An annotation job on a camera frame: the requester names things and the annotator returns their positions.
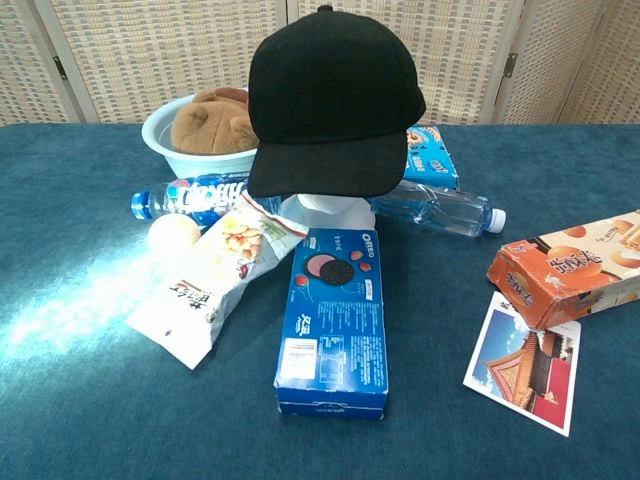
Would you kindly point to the light blue plastic basin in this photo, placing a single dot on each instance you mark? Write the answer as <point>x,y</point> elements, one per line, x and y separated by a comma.
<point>200,162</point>

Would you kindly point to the orange egg roll box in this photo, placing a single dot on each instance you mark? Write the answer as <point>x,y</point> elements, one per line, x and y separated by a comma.
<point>560,280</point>

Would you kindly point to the white foam mannequin head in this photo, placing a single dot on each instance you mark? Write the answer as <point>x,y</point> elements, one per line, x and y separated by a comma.
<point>325,210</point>

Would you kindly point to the water bottle with blue label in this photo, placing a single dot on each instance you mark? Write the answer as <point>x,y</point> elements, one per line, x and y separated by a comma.
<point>200,197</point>

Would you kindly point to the white ball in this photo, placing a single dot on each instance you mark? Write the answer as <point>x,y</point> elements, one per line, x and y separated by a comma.
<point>170,235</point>

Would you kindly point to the metal screen hinge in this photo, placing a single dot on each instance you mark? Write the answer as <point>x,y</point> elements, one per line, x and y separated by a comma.
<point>511,65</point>
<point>60,68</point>

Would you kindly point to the white snack bag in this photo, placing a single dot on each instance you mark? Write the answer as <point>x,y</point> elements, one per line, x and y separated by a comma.
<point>200,300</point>

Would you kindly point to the woven folding screen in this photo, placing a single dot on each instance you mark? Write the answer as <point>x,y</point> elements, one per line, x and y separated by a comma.
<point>150,50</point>

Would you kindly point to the black baseball cap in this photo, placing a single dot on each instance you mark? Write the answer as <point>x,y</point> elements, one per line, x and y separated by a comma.
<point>325,100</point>

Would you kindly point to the brown plush toy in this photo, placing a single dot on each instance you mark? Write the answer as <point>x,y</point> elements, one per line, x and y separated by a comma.
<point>210,127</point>

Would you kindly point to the blue Oreo box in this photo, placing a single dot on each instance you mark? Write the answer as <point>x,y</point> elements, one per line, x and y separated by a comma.
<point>332,325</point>

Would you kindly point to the blue chocolate chip cookie box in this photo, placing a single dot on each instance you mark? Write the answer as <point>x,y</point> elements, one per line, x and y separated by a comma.
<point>430,160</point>

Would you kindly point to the palace photo postcard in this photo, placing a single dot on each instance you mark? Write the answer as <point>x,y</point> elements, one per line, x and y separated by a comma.
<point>525,370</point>

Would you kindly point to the clear water bottle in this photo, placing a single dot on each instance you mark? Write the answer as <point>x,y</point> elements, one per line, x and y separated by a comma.
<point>440,212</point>

